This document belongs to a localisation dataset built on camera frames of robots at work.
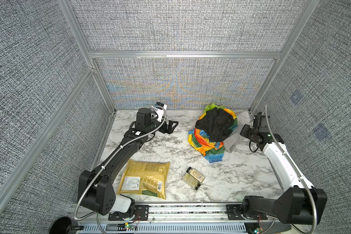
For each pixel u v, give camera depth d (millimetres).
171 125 693
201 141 929
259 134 592
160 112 641
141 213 736
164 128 689
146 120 603
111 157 471
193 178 812
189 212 747
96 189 410
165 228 701
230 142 902
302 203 387
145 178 779
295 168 445
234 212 725
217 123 929
